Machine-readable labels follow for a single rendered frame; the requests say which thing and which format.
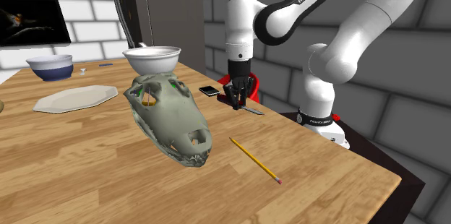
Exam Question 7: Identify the blue and white bowl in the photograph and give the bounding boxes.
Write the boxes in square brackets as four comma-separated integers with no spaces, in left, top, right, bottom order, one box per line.
[25,53,75,82]

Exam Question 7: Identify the yellow pencil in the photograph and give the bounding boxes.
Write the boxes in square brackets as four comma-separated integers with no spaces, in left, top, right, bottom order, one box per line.
[228,137,283,186]

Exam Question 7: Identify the white octagonal plate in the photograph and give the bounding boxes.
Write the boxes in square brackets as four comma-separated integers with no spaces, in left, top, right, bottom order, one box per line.
[32,85,119,115]

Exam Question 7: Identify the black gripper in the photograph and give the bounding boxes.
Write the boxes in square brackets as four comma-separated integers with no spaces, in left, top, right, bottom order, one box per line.
[223,59,255,111]

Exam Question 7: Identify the grey green crocodile skull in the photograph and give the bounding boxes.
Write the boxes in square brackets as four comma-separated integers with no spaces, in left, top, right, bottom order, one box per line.
[122,72,213,168]

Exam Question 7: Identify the dark wall picture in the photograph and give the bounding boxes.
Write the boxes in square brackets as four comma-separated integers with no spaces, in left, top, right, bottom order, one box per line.
[0,0,72,48]

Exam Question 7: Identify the red container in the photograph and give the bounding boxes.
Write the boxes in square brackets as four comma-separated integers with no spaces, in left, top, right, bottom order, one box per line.
[217,72,261,104]

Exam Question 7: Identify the black phone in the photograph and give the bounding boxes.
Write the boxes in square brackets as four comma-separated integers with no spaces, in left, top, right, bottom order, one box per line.
[198,85,221,97]

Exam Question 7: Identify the tall grey cabinet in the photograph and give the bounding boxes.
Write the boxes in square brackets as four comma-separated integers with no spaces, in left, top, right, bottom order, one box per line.
[112,0,206,75]

